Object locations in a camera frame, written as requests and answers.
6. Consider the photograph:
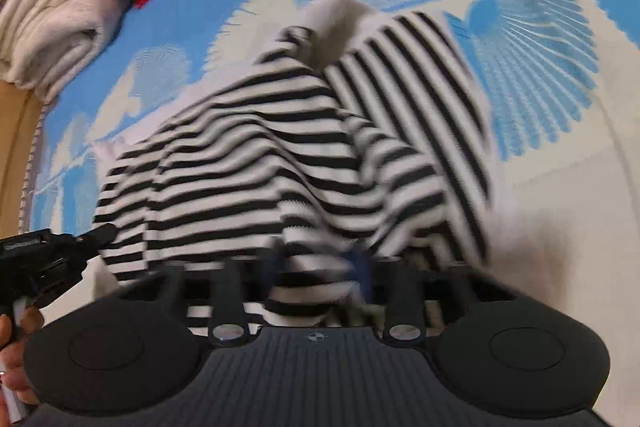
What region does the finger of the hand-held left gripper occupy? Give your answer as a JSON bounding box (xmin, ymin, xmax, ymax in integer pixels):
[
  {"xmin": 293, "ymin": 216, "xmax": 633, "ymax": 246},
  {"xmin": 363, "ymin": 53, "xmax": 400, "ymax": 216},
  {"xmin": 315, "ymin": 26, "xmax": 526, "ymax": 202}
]
[{"xmin": 75, "ymin": 226, "xmax": 118, "ymax": 250}]

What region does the striped shirt with white vest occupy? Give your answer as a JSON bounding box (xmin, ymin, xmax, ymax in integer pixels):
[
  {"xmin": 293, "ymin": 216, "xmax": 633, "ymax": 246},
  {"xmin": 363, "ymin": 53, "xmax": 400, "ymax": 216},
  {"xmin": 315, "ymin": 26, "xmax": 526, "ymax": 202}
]
[{"xmin": 92, "ymin": 0, "xmax": 501, "ymax": 343}]

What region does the wooden headboard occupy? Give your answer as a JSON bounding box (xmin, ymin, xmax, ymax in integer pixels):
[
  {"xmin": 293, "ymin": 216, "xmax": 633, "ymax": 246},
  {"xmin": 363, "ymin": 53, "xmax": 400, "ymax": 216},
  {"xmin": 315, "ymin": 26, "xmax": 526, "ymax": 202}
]
[{"xmin": 0, "ymin": 77, "xmax": 53, "ymax": 240}]

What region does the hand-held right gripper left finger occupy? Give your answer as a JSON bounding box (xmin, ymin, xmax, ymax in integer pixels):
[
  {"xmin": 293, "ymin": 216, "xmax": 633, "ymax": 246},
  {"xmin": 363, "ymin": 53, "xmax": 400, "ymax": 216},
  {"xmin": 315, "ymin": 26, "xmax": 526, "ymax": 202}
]
[{"xmin": 112, "ymin": 242, "xmax": 288, "ymax": 348}]

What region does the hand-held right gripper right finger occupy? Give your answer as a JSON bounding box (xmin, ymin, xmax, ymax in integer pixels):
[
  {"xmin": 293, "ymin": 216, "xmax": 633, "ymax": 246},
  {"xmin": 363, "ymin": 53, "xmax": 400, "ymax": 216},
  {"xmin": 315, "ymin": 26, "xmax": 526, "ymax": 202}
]
[{"xmin": 345, "ymin": 242, "xmax": 523, "ymax": 345}]

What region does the person's left hand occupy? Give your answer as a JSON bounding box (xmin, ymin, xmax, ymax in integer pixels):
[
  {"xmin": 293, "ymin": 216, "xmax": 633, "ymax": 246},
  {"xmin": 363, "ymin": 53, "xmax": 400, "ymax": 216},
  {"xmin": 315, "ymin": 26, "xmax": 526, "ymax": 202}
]
[{"xmin": 0, "ymin": 306, "xmax": 46, "ymax": 405}]

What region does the blue and cream bed sheet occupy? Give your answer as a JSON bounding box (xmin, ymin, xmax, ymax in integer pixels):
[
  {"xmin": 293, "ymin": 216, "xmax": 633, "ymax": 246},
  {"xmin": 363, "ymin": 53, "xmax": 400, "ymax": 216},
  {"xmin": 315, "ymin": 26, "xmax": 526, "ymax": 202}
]
[{"xmin": 20, "ymin": 0, "xmax": 640, "ymax": 427}]

